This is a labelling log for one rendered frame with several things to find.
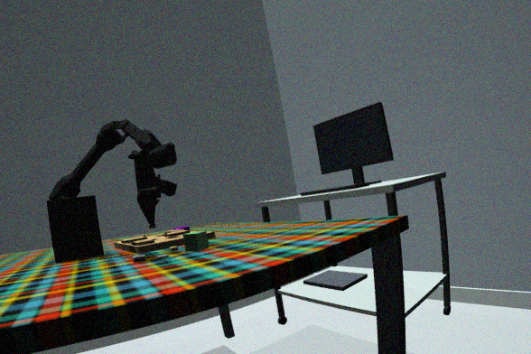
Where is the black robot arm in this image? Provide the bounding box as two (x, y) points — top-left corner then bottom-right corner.
(49, 119), (177, 200)

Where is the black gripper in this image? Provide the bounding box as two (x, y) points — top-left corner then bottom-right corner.
(135, 171), (162, 227)

